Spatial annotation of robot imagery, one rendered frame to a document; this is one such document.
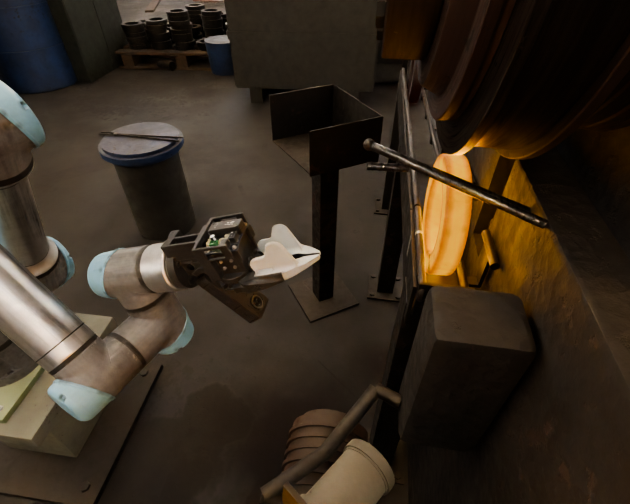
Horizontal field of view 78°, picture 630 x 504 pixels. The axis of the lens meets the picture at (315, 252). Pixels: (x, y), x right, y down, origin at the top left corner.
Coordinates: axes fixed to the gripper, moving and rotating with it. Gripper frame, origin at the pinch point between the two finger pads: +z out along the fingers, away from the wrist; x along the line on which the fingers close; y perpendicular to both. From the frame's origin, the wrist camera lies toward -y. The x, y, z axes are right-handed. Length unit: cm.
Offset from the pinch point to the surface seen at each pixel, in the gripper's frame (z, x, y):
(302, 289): -36, 60, -67
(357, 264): -18, 78, -74
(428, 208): 15.2, 18.2, -7.6
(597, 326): 27.2, -16.4, 4.4
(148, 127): -92, 102, -7
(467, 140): 20.1, -3.3, 14.8
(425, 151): 15, 58, -18
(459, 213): 19.4, 5.7, -0.1
